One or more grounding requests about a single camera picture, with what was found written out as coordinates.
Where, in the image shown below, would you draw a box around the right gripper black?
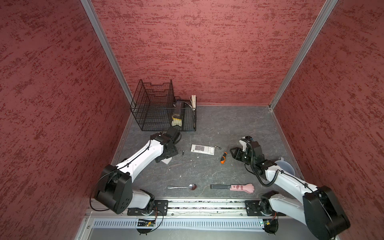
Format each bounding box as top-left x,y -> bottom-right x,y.
229,147 -> 255,166

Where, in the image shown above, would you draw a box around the orange black screwdriver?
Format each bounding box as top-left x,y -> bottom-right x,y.
220,152 -> 228,164

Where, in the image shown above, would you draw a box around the long white remote control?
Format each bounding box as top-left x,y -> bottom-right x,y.
191,144 -> 215,156

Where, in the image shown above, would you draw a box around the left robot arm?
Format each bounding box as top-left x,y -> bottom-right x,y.
90,127 -> 181,215

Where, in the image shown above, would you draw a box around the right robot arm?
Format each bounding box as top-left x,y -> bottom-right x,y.
230,136 -> 351,240

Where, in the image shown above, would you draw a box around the small white AC remote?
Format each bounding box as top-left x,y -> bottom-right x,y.
161,157 -> 172,165

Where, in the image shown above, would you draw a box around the yellow black item in rack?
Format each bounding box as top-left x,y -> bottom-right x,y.
171,101 -> 186,127

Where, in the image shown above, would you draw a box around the pink cat paw tool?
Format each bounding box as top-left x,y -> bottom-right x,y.
210,184 -> 255,194

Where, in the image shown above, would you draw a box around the metal spoon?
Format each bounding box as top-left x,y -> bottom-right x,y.
167,184 -> 197,191

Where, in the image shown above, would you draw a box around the grey cup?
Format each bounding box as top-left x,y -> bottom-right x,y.
275,157 -> 296,176

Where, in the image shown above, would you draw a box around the wooden sticks in rack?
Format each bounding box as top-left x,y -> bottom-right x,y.
191,95 -> 197,110

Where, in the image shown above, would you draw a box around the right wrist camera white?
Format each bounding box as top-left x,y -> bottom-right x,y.
239,136 -> 254,152

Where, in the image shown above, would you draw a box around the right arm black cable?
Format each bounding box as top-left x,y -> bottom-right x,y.
244,137 -> 281,188

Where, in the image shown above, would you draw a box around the black wire rack organizer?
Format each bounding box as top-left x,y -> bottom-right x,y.
130,80 -> 197,132

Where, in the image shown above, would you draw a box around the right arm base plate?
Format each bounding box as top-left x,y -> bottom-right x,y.
245,200 -> 287,218

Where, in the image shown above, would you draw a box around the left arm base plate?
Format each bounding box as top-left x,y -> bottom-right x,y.
127,200 -> 169,217

